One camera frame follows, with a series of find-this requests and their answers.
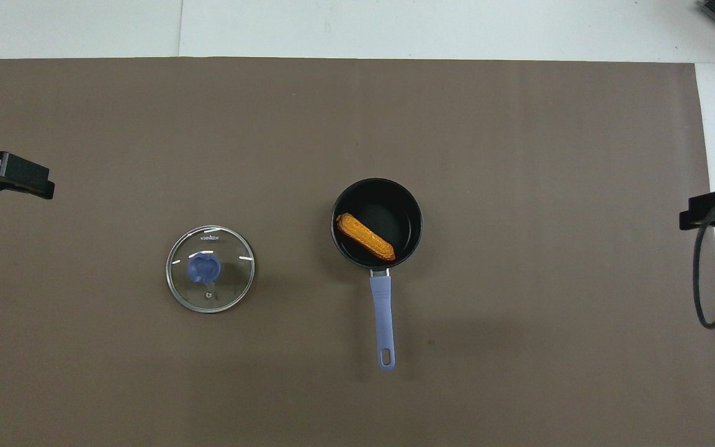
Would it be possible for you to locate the glass lid purple knob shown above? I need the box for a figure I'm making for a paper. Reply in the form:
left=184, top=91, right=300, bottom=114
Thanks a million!
left=165, top=224, right=256, bottom=314

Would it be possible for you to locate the yellow toy corn cob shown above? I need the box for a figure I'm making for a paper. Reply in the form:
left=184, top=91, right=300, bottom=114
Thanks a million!
left=335, top=212, right=397, bottom=263

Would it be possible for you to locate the brown table mat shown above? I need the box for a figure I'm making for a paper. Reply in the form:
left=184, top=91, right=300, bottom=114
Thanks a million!
left=0, top=57, right=715, bottom=447

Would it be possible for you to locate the black pot purple handle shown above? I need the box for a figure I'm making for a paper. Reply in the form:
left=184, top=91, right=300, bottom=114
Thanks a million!
left=331, top=178, right=425, bottom=373

